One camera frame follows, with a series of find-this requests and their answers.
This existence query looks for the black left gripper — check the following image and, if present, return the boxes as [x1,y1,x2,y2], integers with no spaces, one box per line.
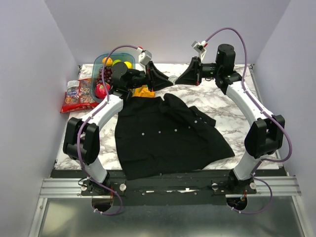
[125,61,173,92]

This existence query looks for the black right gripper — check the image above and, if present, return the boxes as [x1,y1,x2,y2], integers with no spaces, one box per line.
[175,57,221,86]

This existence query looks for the black button shirt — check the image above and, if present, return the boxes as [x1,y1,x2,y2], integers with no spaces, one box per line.
[115,93,235,180]

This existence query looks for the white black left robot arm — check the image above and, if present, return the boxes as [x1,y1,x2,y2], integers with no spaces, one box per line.
[63,61,176,195]

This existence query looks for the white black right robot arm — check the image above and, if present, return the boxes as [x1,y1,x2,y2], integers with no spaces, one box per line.
[173,41,285,194]

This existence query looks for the orange snack packet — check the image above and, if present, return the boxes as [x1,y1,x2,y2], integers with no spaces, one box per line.
[133,85,155,98]

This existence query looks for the yellow lemon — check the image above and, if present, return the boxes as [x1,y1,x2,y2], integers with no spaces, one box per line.
[124,61,133,69]

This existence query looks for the green apple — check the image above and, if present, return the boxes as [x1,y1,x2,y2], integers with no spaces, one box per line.
[112,59,122,66]

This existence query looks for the dark purple grape bunch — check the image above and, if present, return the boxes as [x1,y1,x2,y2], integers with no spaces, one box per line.
[96,67,113,84]

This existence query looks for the orange fruit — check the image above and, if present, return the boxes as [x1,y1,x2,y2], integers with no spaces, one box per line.
[102,57,113,67]

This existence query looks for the pink dragon fruit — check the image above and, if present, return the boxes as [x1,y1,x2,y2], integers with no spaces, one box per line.
[95,83,111,99]

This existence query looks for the clear teal fruit container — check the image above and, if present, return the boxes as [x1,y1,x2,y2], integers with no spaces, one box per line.
[90,53,135,103]

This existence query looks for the red candy bag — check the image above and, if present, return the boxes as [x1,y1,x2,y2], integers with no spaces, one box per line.
[60,78,99,113]

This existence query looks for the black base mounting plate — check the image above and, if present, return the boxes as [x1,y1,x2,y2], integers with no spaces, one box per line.
[51,169,288,208]

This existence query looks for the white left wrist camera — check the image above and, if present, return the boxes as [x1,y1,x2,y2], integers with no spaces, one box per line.
[137,47,152,66]

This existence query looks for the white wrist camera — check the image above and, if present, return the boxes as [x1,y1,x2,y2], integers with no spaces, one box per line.
[192,40,208,62]
[137,47,152,66]

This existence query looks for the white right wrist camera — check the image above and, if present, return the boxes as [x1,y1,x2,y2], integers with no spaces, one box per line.
[192,40,208,62]

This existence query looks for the aluminium frame rail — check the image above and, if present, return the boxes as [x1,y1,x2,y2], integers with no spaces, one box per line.
[39,176,302,199]

